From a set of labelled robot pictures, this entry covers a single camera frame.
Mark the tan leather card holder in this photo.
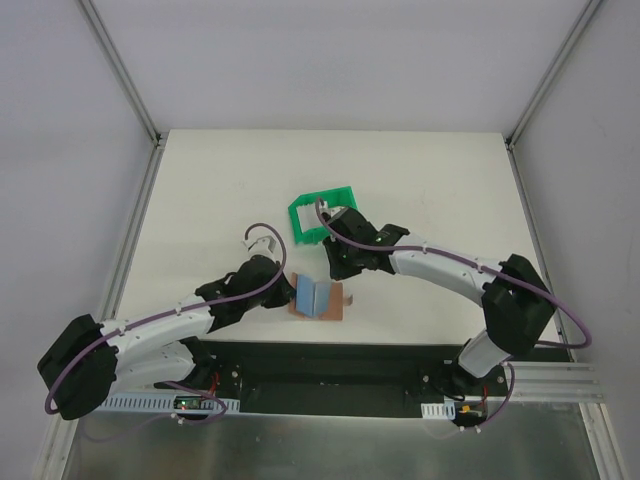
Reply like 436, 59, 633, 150
288, 273, 353, 322

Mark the green plastic bin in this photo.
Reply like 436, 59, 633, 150
288, 186, 357, 245

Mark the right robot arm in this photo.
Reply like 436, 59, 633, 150
315, 201, 556, 395

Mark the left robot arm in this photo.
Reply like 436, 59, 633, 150
37, 254, 296, 420

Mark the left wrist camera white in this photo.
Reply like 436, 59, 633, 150
243, 235, 278, 259

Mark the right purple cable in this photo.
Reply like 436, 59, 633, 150
314, 197, 591, 386

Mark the purple cable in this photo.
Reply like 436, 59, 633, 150
45, 222, 287, 414
314, 197, 591, 386

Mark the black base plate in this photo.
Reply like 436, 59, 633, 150
187, 340, 507, 418

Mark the right white cable duct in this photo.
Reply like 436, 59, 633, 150
420, 400, 456, 421

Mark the white cable duct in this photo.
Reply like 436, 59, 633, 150
420, 400, 456, 421
96, 392, 240, 415

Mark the left white cable duct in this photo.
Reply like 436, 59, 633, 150
96, 392, 240, 415

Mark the aluminium front rail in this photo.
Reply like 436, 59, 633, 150
62, 362, 604, 406

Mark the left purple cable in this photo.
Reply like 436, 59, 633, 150
45, 222, 287, 414

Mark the left aluminium frame post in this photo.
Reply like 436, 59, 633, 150
76, 0, 163, 145

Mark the aluminium frame post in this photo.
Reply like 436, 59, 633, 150
505, 0, 606, 151
76, 0, 163, 145

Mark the right aluminium frame post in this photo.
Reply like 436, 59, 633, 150
505, 0, 606, 151

